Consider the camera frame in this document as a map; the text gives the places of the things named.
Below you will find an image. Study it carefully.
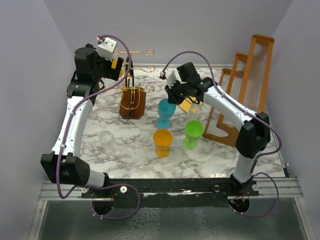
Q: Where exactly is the purple cable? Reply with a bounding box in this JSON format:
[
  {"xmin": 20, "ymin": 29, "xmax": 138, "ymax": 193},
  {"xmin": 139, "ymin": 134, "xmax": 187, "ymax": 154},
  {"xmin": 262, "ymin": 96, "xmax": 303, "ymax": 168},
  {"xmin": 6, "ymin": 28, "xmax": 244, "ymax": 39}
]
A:
[
  {"xmin": 161, "ymin": 51, "xmax": 283, "ymax": 217},
  {"xmin": 56, "ymin": 34, "xmax": 141, "ymax": 221}
]

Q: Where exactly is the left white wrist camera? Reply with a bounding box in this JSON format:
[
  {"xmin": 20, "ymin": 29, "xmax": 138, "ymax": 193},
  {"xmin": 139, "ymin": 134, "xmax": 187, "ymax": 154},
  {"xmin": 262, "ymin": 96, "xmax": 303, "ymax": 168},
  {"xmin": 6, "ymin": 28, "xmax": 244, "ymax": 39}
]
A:
[{"xmin": 96, "ymin": 36, "xmax": 118, "ymax": 61}]

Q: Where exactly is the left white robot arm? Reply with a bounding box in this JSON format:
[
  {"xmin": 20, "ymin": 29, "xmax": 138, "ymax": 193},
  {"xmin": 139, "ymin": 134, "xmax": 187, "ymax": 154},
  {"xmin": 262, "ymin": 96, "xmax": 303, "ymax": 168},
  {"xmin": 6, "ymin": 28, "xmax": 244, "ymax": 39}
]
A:
[{"xmin": 40, "ymin": 38, "xmax": 124, "ymax": 198}]

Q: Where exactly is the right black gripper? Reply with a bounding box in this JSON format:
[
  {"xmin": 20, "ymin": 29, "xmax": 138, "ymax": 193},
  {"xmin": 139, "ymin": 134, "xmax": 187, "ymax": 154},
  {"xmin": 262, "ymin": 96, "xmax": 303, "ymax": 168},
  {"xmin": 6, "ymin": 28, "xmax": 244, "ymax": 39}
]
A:
[{"xmin": 164, "ymin": 79, "xmax": 190, "ymax": 106}]

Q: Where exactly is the blue plastic goblet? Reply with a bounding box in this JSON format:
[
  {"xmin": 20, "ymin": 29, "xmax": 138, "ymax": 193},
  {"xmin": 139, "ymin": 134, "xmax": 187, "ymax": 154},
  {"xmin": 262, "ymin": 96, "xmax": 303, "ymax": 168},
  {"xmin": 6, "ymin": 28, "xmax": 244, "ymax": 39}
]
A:
[{"xmin": 156, "ymin": 98, "xmax": 176, "ymax": 129}]

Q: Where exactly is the green plastic goblet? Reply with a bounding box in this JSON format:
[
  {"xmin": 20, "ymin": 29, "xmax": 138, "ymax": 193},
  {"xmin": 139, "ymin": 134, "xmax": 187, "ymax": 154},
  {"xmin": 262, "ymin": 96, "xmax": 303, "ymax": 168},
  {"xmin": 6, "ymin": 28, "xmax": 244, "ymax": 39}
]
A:
[{"xmin": 182, "ymin": 120, "xmax": 204, "ymax": 150}]

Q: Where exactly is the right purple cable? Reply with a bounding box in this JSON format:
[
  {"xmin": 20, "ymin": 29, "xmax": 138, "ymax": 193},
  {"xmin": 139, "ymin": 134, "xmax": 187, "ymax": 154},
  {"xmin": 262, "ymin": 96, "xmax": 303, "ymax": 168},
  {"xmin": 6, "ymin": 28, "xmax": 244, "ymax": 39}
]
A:
[{"xmin": 161, "ymin": 51, "xmax": 283, "ymax": 217}]

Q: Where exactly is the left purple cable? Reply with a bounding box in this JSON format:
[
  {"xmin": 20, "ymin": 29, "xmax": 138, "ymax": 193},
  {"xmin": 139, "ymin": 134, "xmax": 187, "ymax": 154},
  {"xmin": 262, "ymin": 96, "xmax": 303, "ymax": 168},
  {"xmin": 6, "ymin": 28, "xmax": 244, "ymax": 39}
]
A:
[{"xmin": 56, "ymin": 34, "xmax": 141, "ymax": 221}]

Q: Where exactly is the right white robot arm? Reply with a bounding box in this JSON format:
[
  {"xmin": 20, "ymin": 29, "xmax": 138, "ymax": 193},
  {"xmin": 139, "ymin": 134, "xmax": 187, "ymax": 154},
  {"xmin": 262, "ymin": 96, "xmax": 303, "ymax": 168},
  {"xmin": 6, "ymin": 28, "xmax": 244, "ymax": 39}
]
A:
[{"xmin": 159, "ymin": 62, "xmax": 271, "ymax": 196}]

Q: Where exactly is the gold wire wine glass rack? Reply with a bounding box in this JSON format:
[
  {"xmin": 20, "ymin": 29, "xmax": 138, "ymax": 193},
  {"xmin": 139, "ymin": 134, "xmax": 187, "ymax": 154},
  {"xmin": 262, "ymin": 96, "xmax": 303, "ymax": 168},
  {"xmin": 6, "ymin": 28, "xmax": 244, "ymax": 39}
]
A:
[{"xmin": 119, "ymin": 56, "xmax": 156, "ymax": 120}]

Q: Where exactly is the aluminium frame rail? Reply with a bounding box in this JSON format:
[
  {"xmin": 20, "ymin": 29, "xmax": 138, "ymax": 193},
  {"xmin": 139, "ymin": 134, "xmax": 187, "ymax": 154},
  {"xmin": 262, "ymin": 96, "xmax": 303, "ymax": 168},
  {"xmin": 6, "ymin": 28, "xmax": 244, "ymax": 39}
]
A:
[{"xmin": 39, "ymin": 176, "xmax": 304, "ymax": 201}]

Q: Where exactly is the yellow booklet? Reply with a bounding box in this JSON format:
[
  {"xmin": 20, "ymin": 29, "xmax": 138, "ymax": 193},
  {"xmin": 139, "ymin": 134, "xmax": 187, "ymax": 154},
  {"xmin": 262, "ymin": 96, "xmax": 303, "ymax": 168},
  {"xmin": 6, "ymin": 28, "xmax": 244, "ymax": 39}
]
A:
[{"xmin": 178, "ymin": 97, "xmax": 197, "ymax": 113}]

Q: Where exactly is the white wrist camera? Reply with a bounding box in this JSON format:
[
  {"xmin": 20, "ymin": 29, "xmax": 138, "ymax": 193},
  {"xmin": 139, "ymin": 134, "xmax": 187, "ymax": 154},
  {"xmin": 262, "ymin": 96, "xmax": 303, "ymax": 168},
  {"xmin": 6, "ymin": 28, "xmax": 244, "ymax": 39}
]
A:
[
  {"xmin": 96, "ymin": 36, "xmax": 118, "ymax": 61},
  {"xmin": 159, "ymin": 70, "xmax": 178, "ymax": 89}
]

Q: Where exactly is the wooden string harp rack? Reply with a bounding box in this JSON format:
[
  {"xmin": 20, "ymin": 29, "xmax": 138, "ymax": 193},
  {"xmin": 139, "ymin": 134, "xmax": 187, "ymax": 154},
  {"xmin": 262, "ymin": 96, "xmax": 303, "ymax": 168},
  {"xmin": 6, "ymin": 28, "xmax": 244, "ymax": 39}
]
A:
[{"xmin": 202, "ymin": 34, "xmax": 275, "ymax": 147}]

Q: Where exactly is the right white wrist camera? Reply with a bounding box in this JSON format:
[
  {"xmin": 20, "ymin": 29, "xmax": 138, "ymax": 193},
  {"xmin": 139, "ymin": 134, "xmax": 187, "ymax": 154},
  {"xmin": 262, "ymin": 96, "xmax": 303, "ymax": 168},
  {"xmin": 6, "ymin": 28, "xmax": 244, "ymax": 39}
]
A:
[{"xmin": 159, "ymin": 70, "xmax": 178, "ymax": 89}]

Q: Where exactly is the clear wine glass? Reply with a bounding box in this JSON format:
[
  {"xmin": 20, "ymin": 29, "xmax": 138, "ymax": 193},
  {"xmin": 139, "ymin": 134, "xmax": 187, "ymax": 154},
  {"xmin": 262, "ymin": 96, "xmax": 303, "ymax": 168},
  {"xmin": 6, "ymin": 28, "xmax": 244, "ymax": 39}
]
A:
[
  {"xmin": 187, "ymin": 103, "xmax": 203, "ymax": 121},
  {"xmin": 99, "ymin": 130, "xmax": 121, "ymax": 159}
]

